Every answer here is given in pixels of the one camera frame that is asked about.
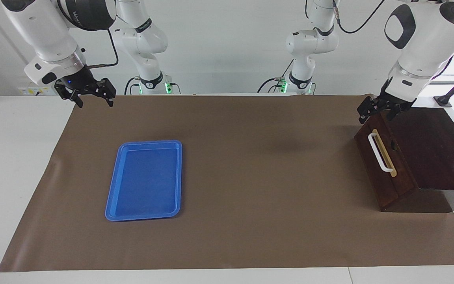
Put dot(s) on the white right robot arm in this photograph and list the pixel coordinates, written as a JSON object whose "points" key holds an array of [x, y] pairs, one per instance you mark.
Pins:
{"points": [[45, 31]]}

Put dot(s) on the dark wooden drawer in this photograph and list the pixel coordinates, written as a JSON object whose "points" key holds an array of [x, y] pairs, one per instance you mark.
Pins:
{"points": [[373, 169]]}

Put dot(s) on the white label strip yellow marks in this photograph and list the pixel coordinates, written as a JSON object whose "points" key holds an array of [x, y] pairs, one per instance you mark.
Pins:
{"points": [[34, 91]]}

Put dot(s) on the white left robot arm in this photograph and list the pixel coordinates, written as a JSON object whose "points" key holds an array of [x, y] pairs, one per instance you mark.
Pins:
{"points": [[428, 39]]}

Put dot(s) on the blue plastic tray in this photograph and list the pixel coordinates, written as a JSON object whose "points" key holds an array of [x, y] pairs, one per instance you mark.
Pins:
{"points": [[144, 181]]}

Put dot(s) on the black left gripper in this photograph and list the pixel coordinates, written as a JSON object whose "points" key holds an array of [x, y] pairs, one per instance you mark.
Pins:
{"points": [[394, 100]]}

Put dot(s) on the dark wooden drawer cabinet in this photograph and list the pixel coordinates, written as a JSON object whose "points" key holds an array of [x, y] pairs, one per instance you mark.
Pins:
{"points": [[436, 150]]}

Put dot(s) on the brown paper table mat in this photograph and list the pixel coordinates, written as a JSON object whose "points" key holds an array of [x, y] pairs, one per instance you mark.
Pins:
{"points": [[250, 197]]}

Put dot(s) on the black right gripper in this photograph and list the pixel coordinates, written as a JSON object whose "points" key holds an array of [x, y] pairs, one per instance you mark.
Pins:
{"points": [[76, 80]]}

